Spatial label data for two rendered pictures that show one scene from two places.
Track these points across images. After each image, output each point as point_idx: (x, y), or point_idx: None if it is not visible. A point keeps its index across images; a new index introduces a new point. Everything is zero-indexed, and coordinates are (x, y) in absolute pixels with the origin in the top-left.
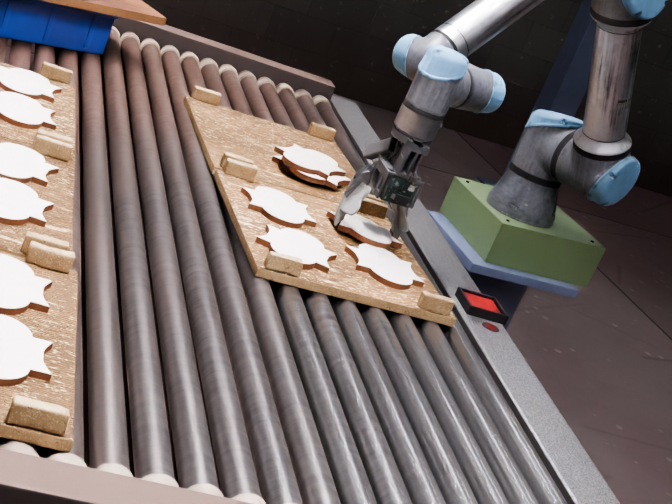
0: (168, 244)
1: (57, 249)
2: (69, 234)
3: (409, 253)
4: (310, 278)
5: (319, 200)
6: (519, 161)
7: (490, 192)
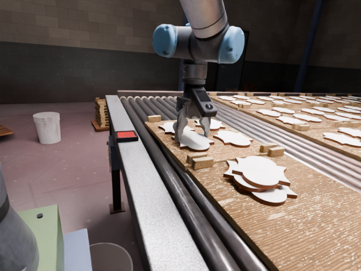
0: (238, 121)
1: (242, 103)
2: (251, 112)
3: (165, 142)
4: (197, 119)
5: (226, 157)
6: (4, 182)
7: (30, 265)
